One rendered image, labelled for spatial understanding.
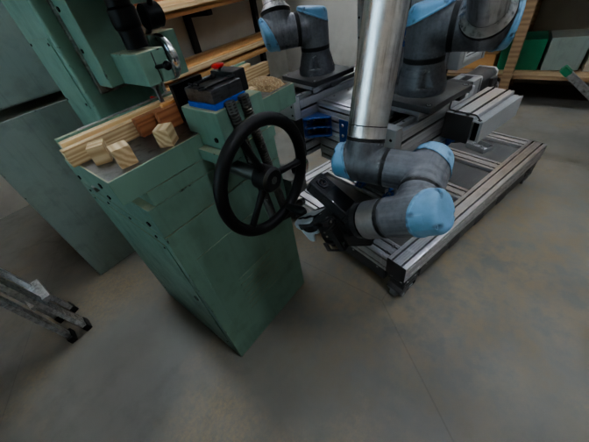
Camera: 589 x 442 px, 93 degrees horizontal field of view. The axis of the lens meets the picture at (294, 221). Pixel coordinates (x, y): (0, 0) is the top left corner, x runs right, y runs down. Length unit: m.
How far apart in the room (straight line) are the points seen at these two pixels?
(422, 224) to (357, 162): 0.18
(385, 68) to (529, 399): 1.14
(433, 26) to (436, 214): 0.61
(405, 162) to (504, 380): 0.97
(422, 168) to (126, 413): 1.33
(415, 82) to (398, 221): 0.58
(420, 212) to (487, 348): 0.97
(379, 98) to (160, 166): 0.48
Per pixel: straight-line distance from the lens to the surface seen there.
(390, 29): 0.57
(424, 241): 1.31
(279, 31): 1.27
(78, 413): 1.58
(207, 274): 0.90
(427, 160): 0.55
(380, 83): 0.56
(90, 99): 1.00
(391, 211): 0.49
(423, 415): 1.22
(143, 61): 0.80
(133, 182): 0.69
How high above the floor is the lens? 1.16
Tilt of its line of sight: 41 degrees down
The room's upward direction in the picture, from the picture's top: 11 degrees counter-clockwise
